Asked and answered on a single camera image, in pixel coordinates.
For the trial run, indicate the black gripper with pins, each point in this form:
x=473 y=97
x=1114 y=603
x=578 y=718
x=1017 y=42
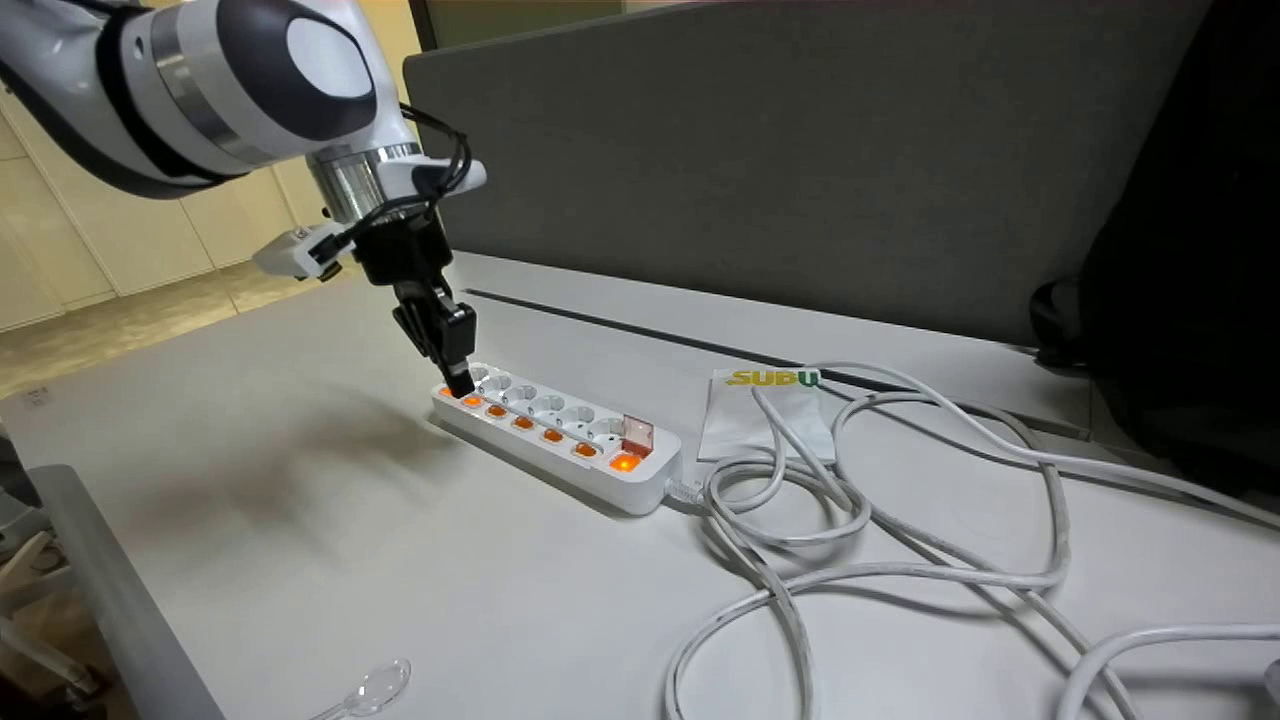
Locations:
x=402 y=244

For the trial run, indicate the white multi-socket power strip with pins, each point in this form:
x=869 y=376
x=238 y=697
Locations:
x=566 y=445

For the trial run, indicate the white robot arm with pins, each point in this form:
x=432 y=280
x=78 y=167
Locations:
x=226 y=83

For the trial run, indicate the clear plastic bag yellow label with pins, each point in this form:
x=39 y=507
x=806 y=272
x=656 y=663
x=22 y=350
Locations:
x=731 y=421

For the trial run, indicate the clear plastic wrapper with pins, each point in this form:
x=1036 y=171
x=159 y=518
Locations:
x=365 y=690

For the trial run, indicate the gray desk divider panel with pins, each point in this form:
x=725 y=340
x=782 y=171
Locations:
x=800 y=144

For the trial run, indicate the black office chair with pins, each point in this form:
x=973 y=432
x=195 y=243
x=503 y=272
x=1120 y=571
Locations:
x=1185 y=264

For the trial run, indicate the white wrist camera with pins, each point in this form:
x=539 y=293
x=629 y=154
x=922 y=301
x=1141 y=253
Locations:
x=305 y=253

